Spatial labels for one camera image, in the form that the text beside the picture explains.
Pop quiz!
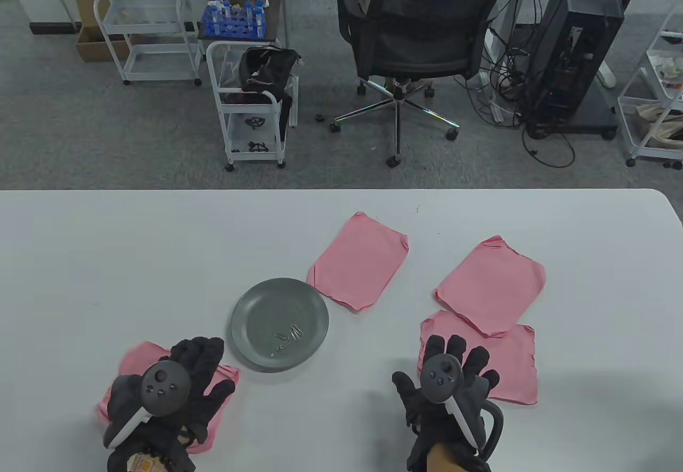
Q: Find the person's right hand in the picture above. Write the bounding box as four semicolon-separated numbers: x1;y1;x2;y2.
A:
392;334;501;472

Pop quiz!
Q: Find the person's left hand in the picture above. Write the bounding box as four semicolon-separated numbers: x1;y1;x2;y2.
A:
104;336;236;472

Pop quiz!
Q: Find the pink paper stack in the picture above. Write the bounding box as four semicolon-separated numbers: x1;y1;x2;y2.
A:
435;235;546;338
306;212;410;311
96;340;240;454
418;309;538;406

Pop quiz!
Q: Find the grey round plate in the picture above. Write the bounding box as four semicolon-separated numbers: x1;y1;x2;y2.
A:
231;278;330;372

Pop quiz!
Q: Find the person's right forearm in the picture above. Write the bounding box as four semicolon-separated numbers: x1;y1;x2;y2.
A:
426;443;470;472

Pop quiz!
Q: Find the black and white right controller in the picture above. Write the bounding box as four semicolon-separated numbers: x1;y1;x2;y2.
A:
419;355;483;454

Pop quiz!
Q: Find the black and white controller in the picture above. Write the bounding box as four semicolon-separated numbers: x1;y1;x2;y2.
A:
103;361;192;449
419;355;483;454

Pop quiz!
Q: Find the black and white left controller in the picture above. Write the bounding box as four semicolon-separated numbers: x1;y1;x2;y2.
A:
103;361;192;449

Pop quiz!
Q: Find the white rolling cart with bag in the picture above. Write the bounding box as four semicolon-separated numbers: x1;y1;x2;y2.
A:
205;40;299;172

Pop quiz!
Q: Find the white power strip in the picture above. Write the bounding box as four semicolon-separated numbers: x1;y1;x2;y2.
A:
476;71;506;124

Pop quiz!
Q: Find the dark rolling computer stand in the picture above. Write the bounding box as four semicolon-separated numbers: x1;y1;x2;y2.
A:
526;85;620;140

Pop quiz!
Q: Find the empty white rolling cart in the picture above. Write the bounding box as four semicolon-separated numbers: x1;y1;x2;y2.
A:
93;0;203;86

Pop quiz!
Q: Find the black bag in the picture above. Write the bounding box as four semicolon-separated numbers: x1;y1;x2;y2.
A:
238;46;303;106

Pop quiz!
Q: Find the white rolling cart with clutter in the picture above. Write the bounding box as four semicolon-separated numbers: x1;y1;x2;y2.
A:
617;0;683;169

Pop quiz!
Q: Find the beige cloth bag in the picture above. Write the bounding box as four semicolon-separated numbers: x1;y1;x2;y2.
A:
635;103;683;141

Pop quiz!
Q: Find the blue test tube rack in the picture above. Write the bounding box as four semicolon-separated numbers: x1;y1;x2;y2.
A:
200;3;267;39

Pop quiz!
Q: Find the black computer tower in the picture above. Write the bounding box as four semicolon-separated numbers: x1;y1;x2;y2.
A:
526;0;625;126

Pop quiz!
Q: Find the black mesh office chair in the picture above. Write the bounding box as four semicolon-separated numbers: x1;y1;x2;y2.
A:
329;0;526;168

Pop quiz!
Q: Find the group of blue-capped test tubes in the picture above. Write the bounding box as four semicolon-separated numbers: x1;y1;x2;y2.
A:
205;0;267;27

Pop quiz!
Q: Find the dark brown side table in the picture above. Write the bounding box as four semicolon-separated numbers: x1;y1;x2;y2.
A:
197;0;289;49

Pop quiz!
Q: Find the black right glove cable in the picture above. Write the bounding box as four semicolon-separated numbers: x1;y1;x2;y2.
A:
480;404;505;459

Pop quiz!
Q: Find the tangle of black cables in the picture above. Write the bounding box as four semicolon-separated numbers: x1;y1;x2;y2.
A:
459;0;577;169

